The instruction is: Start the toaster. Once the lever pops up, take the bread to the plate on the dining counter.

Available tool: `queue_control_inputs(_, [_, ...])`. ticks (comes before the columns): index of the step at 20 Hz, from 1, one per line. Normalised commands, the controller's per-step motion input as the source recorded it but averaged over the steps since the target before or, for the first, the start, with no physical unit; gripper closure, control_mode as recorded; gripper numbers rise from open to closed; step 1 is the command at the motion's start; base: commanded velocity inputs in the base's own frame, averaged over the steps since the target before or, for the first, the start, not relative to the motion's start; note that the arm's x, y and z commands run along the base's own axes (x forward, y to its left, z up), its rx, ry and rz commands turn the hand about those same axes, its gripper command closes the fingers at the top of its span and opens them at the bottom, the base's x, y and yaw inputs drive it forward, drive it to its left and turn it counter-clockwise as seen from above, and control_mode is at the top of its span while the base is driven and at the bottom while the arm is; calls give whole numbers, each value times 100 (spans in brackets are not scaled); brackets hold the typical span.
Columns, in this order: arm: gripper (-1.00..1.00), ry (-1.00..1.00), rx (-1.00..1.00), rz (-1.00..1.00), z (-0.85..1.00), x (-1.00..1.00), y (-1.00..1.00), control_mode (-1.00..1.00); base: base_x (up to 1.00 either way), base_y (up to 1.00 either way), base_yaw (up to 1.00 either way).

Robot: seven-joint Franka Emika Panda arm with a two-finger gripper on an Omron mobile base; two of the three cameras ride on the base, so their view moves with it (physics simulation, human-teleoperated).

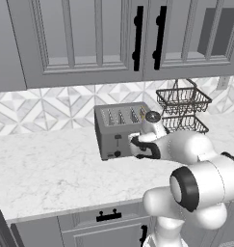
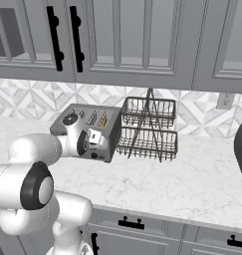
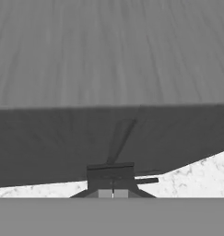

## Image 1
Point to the white wall outlet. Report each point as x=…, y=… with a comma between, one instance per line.
x=223, y=83

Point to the grey drawer front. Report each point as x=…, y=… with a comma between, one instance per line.
x=80, y=220

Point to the yellow bread slice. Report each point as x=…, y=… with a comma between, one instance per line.
x=142, y=113

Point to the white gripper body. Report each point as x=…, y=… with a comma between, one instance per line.
x=134, y=139

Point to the grey base cupboard door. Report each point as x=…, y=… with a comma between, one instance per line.
x=105, y=236

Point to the black toaster lever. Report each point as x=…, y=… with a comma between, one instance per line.
x=117, y=136

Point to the plain grey wall cupboard door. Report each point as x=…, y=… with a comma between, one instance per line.
x=7, y=48

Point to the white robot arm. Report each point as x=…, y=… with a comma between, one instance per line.
x=198, y=180

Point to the grey four-slot toaster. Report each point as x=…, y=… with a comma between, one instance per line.
x=110, y=141

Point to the grey base cupboard panel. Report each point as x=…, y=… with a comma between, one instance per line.
x=36, y=233

